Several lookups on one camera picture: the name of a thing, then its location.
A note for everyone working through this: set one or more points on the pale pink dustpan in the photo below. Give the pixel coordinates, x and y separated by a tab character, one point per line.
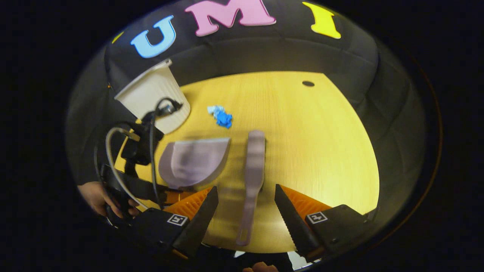
193	162

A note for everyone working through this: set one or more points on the wooden desktop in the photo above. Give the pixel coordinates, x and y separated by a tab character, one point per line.
314	151

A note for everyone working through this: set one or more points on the black desk grommet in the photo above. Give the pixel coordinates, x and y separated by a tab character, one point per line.
308	83

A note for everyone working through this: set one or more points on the dark blue paper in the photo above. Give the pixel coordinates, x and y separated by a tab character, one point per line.
224	119

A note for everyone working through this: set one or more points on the white garbage bin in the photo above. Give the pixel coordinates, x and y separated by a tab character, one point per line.
151	94

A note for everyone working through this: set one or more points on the light blue paper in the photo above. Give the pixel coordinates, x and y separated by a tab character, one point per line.
214	109

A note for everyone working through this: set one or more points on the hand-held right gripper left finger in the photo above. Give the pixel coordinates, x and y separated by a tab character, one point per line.
200	223

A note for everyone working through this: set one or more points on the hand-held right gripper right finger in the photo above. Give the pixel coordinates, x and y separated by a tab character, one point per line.
293	223

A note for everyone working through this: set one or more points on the person's dark clothing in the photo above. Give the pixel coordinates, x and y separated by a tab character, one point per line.
227	261

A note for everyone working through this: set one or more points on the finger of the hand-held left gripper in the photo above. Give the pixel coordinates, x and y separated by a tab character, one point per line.
172	196

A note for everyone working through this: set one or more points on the pale pink small broom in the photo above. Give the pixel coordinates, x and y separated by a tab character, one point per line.
255	162

